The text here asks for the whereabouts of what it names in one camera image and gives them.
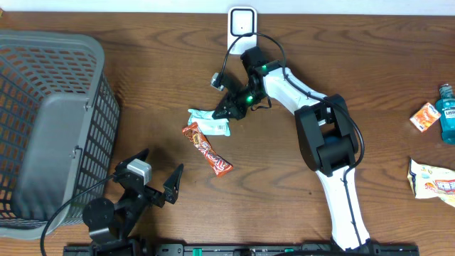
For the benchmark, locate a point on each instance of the orange tissue pack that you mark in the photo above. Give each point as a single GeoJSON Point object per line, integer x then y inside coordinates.
{"type": "Point", "coordinates": [425, 117]}

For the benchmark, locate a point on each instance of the blue liquid bottle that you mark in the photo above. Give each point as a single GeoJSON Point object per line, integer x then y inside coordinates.
{"type": "Point", "coordinates": [445, 106]}

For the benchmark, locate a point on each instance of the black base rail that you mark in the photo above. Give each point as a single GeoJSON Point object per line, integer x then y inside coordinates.
{"type": "Point", "coordinates": [243, 250]}

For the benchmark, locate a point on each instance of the yellow snack package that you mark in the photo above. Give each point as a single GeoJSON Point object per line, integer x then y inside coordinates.
{"type": "Point", "coordinates": [431, 182]}

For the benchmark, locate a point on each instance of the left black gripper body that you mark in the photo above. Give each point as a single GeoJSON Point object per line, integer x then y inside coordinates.
{"type": "Point", "coordinates": [154, 198]}

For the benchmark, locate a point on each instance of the white barcode scanner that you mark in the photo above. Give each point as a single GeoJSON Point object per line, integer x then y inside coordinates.
{"type": "Point", "coordinates": [241, 20]}

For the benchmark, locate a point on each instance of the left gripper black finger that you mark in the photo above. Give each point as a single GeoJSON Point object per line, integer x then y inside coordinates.
{"type": "Point", "coordinates": [171, 185]}
{"type": "Point", "coordinates": [142, 155]}

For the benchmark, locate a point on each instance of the red chocolate bar wrapper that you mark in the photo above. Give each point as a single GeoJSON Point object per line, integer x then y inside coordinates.
{"type": "Point", "coordinates": [219, 165]}

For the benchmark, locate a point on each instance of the teal wet wipes pack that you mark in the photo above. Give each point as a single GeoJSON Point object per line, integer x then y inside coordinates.
{"type": "Point", "coordinates": [207, 124]}

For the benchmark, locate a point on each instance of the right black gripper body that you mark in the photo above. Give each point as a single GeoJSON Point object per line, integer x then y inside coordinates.
{"type": "Point", "coordinates": [245, 94]}

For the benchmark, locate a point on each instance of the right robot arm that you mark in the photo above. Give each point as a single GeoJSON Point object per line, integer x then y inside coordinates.
{"type": "Point", "coordinates": [329, 141]}

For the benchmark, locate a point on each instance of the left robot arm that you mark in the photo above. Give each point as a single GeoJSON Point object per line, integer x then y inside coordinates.
{"type": "Point", "coordinates": [110, 223]}

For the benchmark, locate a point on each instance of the grey plastic shopping basket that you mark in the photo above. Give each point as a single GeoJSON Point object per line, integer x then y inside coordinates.
{"type": "Point", "coordinates": [59, 120]}

